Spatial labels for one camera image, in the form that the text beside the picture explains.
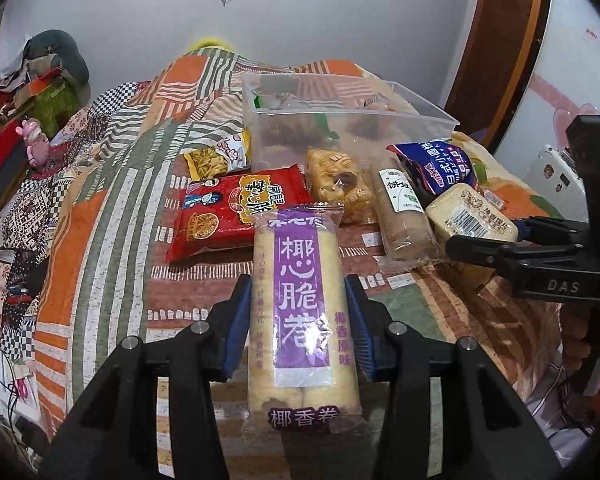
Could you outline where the green box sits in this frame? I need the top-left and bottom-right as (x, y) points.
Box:
(22, 67), (81, 136)

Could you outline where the purple label roll packet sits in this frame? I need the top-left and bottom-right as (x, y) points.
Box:
(241, 201), (365, 436)

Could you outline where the clear rice cracker packet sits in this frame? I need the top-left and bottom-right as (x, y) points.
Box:
(304, 147), (381, 226)

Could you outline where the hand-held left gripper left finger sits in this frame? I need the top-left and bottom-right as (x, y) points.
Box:
(40, 274), (253, 480)

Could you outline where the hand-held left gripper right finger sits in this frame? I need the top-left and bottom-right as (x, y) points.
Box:
(344, 275), (556, 480)

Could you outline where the yellow snack packet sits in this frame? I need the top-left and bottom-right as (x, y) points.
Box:
(182, 130), (253, 183)

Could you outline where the person's right hand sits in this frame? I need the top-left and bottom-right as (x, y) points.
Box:
(562, 304), (600, 403)

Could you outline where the pink plush toy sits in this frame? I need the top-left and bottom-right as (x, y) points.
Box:
(22, 117), (53, 168)

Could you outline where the red snack packet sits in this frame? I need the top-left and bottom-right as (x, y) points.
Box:
(166, 163), (313, 265)

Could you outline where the wooden door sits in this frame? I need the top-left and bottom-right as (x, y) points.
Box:
(442, 0), (553, 151)

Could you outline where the green snack packet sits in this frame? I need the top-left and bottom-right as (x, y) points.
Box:
(315, 112), (343, 143)

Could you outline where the pile of clothes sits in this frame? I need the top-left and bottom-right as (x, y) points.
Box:
(0, 50), (36, 113)

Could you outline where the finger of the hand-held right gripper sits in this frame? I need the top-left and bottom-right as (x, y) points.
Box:
(445, 234), (588, 281)
(510, 216), (591, 241)

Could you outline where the white plastic device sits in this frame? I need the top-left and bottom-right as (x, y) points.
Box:
(527, 145), (588, 211)

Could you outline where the clear plastic container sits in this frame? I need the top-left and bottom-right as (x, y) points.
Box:
(241, 71), (460, 171)

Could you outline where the blue snack packet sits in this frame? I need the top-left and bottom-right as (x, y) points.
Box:
(386, 139), (481, 198)

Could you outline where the cream cake packet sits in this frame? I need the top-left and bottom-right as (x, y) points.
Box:
(425, 182), (521, 286)

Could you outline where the red box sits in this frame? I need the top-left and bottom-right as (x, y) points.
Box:
(0, 117), (31, 181)

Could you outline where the grey cushion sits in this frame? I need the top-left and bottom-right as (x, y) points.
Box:
(25, 30), (91, 92)

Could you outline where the green label biscuit packet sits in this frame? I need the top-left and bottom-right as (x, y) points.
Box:
(369, 155), (438, 268)

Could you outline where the striped patchwork blanket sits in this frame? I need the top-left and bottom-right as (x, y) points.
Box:
(0, 45), (596, 480)

